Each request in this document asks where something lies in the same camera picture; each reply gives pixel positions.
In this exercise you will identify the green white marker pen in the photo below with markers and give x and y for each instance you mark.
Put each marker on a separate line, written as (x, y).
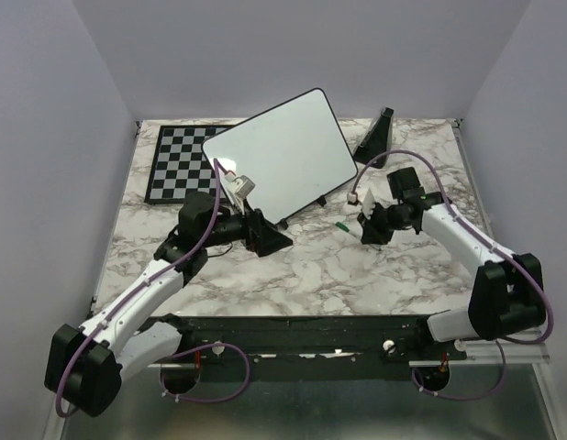
(343, 227)

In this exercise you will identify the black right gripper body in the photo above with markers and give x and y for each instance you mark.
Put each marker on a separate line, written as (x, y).
(395, 219)

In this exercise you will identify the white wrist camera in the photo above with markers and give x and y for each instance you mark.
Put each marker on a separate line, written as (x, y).
(367, 202)
(238, 189)

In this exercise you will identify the white whiteboard black frame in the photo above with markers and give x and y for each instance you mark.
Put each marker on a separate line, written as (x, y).
(294, 153)

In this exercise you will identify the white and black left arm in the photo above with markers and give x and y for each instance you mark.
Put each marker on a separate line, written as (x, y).
(88, 363)

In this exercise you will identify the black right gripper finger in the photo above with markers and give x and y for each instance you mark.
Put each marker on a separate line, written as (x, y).
(375, 231)
(373, 217)

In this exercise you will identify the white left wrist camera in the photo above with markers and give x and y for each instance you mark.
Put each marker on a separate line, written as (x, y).
(238, 189)

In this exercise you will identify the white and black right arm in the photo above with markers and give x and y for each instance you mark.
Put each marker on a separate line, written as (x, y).
(506, 292)

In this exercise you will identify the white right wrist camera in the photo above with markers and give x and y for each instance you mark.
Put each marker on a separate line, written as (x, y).
(367, 202)

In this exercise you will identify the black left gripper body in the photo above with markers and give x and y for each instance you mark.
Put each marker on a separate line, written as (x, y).
(250, 232)

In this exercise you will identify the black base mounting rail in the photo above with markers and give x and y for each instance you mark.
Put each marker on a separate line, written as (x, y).
(310, 348)

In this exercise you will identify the black triangular stand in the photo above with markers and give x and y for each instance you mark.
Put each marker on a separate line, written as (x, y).
(378, 137)

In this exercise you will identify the black white checkerboard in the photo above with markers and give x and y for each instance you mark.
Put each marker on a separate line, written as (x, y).
(179, 166)

